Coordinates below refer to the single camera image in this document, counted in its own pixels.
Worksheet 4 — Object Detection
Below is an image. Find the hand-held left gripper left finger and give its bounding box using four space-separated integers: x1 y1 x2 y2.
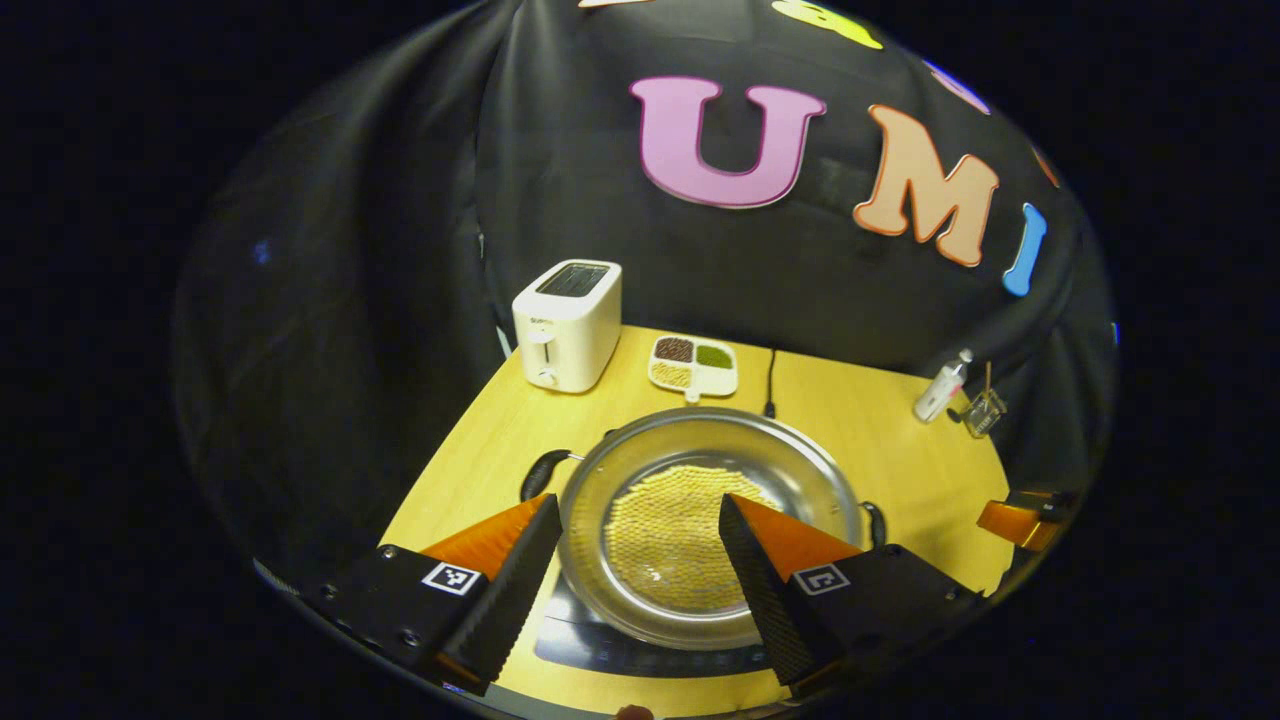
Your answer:
315 492 564 698

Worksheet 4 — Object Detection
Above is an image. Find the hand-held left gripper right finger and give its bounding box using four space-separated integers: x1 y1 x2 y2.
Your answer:
718 492 986 691

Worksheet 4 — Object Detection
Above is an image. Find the pile of yellow soybeans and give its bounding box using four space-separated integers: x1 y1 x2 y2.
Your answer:
604 464 781 613

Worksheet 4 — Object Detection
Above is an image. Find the black induction cooktop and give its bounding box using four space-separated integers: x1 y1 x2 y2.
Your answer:
533 575 776 679

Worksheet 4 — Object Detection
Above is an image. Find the steel pot with black handles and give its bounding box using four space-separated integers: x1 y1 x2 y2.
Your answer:
519 406 889 652

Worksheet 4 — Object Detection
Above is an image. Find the small glass jar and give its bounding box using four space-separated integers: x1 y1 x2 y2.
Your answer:
962 388 1009 439

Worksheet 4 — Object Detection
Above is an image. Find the white bottle with pink label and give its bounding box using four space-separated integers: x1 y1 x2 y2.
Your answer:
913 348 974 424

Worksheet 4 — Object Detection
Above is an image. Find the white divided bean dish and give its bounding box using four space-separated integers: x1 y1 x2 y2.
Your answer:
647 335 740 404

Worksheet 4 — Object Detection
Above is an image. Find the white toaster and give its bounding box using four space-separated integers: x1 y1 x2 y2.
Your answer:
511 259 623 394

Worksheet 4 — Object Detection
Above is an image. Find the black backdrop cloth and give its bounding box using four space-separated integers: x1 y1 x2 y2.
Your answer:
170 0 1119 591

